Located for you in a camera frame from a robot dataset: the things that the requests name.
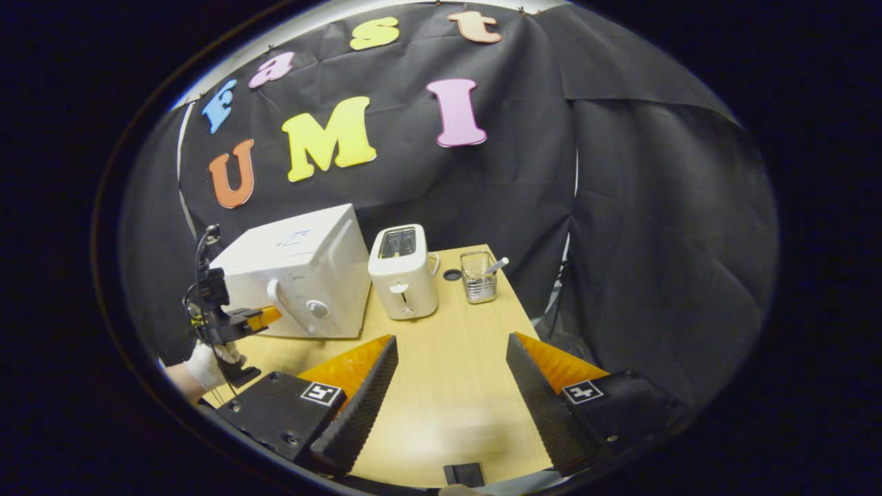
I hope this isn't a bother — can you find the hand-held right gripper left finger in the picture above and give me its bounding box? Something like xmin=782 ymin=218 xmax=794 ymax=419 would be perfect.
xmin=217 ymin=335 xmax=399 ymax=476

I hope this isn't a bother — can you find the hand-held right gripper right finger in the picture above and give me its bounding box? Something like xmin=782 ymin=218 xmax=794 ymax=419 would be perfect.
xmin=506 ymin=333 xmax=693 ymax=477

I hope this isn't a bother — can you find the white microwave oven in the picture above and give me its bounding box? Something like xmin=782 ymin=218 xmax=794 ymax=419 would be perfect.
xmin=209 ymin=203 xmax=371 ymax=340

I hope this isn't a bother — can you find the black table clamp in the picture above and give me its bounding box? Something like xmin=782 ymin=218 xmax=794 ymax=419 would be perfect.
xmin=444 ymin=463 xmax=484 ymax=486

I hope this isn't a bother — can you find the white toaster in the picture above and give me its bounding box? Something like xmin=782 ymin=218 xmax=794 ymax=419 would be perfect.
xmin=368 ymin=225 xmax=440 ymax=321

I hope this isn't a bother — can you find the clear utensil holder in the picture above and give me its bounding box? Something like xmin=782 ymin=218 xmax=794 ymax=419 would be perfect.
xmin=460 ymin=251 xmax=498 ymax=304

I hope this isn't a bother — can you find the black backdrop cloth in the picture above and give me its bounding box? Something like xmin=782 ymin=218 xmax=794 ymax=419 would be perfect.
xmin=117 ymin=3 xmax=783 ymax=407

